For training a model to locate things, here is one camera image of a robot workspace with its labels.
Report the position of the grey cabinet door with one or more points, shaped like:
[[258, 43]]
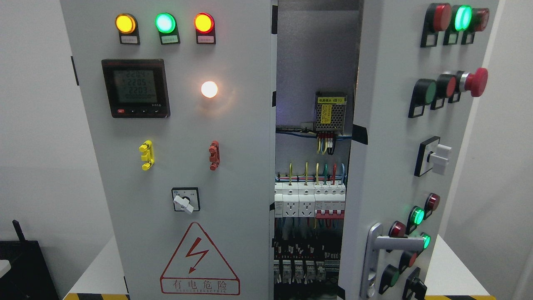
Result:
[[237, 55], [409, 54]]

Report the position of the red terminal clip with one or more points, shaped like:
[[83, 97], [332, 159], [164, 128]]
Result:
[[214, 155]]

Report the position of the perforated metal power supply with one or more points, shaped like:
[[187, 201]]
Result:
[[330, 110]]

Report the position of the white socket breaker row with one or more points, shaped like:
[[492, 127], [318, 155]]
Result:
[[299, 199]]

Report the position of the white glowing indicator lamp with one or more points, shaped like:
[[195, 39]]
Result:
[[209, 89]]

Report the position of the yellow terminal clip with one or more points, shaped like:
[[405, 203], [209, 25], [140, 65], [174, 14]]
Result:
[[147, 154]]

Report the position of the red electric hazard sticker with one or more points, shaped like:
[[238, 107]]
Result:
[[198, 267]]

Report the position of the red indicator lamp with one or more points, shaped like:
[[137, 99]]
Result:
[[204, 23]]

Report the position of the black digital power meter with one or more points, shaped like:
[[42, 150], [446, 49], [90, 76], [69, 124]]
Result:
[[136, 88]]

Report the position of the green indicator lamp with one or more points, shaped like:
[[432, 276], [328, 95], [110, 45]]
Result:
[[165, 23]]

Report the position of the yellow indicator lamp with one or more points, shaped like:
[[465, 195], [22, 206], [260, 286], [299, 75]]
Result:
[[125, 23]]

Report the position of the red emergency stop button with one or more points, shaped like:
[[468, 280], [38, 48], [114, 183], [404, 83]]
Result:
[[474, 82]]

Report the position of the black box on left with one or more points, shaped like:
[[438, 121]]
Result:
[[28, 277]]

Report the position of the white rotary selector switch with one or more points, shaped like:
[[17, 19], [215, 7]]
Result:
[[186, 199]]

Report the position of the silver door handle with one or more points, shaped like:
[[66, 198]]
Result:
[[380, 278]]

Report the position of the white right door selector switch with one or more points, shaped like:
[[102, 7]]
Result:
[[432, 156]]

